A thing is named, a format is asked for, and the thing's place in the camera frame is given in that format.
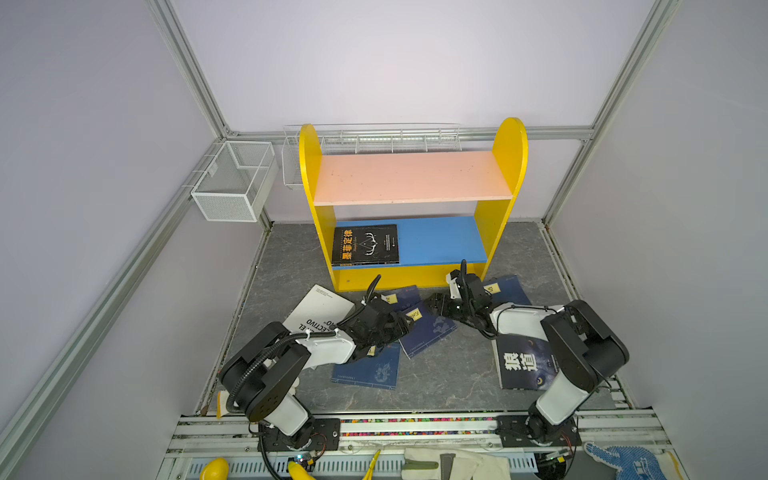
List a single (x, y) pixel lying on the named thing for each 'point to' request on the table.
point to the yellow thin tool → (370, 471)
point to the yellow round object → (215, 469)
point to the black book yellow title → (359, 245)
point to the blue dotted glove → (634, 463)
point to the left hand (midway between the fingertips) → (410, 328)
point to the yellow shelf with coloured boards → (430, 248)
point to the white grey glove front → (444, 464)
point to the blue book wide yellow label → (427, 328)
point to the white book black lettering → (320, 310)
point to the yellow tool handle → (297, 472)
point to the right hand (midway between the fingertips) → (433, 308)
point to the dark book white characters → (524, 363)
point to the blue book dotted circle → (402, 297)
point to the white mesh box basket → (238, 182)
